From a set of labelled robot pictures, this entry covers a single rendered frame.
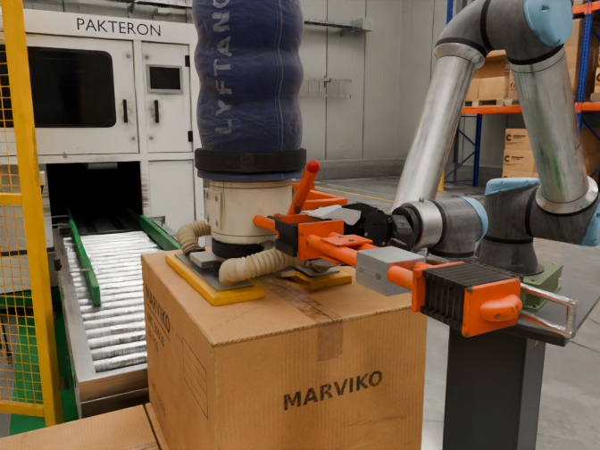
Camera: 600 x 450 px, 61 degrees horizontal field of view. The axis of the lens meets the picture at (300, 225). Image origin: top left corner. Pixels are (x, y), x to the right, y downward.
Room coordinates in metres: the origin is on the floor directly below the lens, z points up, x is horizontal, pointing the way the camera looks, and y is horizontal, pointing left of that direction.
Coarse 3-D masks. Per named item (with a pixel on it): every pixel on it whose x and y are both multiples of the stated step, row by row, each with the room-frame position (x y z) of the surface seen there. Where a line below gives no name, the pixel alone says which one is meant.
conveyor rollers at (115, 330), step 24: (96, 240) 3.13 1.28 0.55; (120, 240) 3.18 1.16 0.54; (144, 240) 3.16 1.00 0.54; (72, 264) 2.57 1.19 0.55; (96, 264) 2.61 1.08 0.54; (120, 264) 2.58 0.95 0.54; (120, 288) 2.16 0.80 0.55; (96, 312) 1.86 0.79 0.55; (120, 312) 1.89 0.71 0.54; (96, 336) 1.68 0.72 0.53; (120, 336) 1.64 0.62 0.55; (144, 336) 1.67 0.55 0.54; (96, 360) 1.46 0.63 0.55; (120, 360) 1.47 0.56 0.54; (144, 360) 1.49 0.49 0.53
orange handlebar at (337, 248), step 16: (320, 192) 1.32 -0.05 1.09; (304, 208) 1.15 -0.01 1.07; (256, 224) 0.96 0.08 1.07; (272, 224) 0.89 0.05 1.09; (320, 240) 0.75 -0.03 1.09; (336, 240) 0.73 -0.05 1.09; (352, 240) 0.72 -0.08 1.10; (368, 240) 0.73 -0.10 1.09; (320, 256) 0.74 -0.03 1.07; (336, 256) 0.70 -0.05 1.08; (352, 256) 0.67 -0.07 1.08; (400, 272) 0.58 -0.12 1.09; (496, 304) 0.47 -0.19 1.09; (512, 304) 0.48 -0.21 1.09; (496, 320) 0.47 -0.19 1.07
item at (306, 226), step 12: (288, 216) 0.85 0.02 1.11; (300, 216) 0.86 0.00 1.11; (276, 228) 0.83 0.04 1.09; (288, 228) 0.79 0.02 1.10; (300, 228) 0.78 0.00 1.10; (312, 228) 0.79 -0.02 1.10; (324, 228) 0.80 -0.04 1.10; (336, 228) 0.81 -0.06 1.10; (276, 240) 0.83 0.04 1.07; (288, 240) 0.81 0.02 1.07; (300, 240) 0.78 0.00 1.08; (288, 252) 0.79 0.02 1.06; (300, 252) 0.78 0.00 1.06; (312, 252) 0.79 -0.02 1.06
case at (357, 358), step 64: (192, 320) 0.79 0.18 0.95; (256, 320) 0.78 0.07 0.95; (320, 320) 0.78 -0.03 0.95; (384, 320) 0.82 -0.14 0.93; (192, 384) 0.80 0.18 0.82; (256, 384) 0.71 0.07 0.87; (320, 384) 0.76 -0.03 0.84; (384, 384) 0.82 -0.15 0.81; (192, 448) 0.82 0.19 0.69; (256, 448) 0.71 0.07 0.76; (320, 448) 0.76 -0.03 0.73; (384, 448) 0.82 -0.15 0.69
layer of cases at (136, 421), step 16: (96, 416) 1.16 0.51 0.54; (112, 416) 1.16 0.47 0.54; (128, 416) 1.16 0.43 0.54; (144, 416) 1.16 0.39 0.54; (32, 432) 1.09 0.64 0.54; (48, 432) 1.09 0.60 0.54; (64, 432) 1.09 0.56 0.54; (80, 432) 1.09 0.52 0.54; (96, 432) 1.09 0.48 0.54; (112, 432) 1.09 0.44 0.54; (128, 432) 1.09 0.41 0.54; (144, 432) 1.09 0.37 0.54; (160, 432) 1.09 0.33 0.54; (0, 448) 1.03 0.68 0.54; (16, 448) 1.03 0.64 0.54; (32, 448) 1.03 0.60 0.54; (48, 448) 1.03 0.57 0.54; (64, 448) 1.03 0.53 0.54; (80, 448) 1.03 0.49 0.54; (96, 448) 1.03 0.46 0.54; (112, 448) 1.03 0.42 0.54; (128, 448) 1.03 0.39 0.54; (144, 448) 1.03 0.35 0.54; (160, 448) 1.05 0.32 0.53
